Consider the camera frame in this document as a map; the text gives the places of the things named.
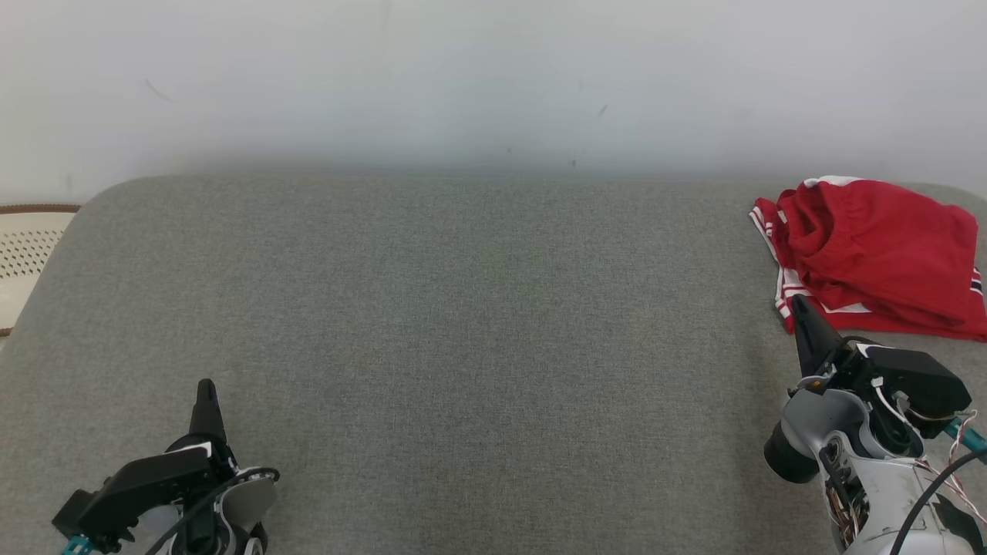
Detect right camera cable teal plug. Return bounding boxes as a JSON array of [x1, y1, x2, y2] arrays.
[[942, 415, 987, 463]]

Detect red white basketball jersey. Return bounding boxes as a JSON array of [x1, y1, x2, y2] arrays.
[[750, 176, 987, 342]]

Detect right gripper thin wire bundle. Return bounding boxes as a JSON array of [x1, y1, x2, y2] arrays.
[[910, 409, 987, 529]]

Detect cream perforated laundry basket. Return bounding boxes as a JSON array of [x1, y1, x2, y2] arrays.
[[0, 204, 82, 340]]

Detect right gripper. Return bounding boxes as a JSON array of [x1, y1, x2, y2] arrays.
[[763, 296, 926, 485]]

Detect red shorts white trim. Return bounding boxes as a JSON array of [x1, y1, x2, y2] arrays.
[[773, 179, 980, 332]]

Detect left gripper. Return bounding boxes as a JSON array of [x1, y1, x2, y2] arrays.
[[164, 378, 280, 555]]

